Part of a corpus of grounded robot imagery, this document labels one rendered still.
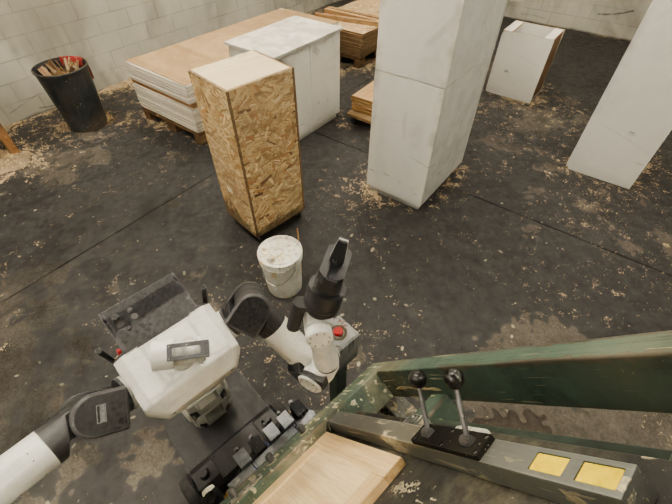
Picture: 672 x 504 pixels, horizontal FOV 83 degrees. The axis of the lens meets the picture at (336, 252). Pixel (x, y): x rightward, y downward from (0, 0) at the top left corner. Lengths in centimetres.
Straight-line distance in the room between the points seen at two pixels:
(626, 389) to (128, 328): 102
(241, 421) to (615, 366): 178
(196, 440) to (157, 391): 121
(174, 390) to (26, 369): 212
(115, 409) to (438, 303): 218
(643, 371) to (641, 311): 262
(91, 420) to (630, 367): 102
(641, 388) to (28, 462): 111
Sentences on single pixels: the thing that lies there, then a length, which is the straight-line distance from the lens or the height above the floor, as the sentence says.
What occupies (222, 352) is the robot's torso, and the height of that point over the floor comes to 132.
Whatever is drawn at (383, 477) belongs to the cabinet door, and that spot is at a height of 131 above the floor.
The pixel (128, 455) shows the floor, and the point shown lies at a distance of 252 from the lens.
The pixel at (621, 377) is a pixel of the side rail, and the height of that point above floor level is 161.
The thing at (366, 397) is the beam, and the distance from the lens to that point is 141.
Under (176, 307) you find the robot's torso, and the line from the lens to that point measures 106.
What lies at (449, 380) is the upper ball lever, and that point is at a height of 156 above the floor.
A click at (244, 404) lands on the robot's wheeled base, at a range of 222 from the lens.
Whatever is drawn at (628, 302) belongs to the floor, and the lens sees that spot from 338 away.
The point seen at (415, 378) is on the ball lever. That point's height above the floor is 146.
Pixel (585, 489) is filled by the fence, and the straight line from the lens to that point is 60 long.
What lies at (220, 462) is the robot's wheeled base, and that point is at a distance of 213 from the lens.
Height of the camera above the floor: 219
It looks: 47 degrees down
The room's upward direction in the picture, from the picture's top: straight up
